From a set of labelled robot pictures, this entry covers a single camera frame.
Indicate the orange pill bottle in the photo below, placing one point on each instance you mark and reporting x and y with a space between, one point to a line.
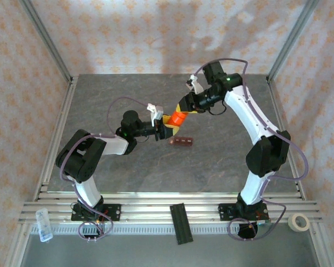
174 122

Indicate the white masking tape roll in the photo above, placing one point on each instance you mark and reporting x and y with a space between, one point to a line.
290 224

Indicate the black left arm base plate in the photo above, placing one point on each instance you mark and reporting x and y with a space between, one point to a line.
115 212

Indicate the brown chocolate bar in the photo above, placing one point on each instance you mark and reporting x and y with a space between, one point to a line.
181 141

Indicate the aluminium side rail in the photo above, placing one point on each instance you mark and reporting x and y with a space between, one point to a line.
58 125
279 111

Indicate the orange bottle cap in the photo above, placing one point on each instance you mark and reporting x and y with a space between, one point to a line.
181 114

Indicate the white orange patterned curtain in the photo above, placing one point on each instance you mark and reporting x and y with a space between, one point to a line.
128 33

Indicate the aluminium front rail frame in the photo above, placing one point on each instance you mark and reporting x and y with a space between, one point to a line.
156 211

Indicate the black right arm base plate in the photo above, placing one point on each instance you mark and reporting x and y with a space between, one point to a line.
224 212

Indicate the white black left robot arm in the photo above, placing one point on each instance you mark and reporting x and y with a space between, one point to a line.
114 144

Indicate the small green circuit board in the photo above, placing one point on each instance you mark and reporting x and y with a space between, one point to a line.
264 223

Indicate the grey metal panel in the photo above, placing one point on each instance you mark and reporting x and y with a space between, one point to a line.
128 253

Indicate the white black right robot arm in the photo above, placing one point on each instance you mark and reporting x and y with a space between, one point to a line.
247 116

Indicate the aluminium corner post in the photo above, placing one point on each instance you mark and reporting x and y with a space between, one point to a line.
48 39
291 39

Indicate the black plastic rail piece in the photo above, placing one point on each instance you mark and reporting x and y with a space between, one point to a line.
181 222

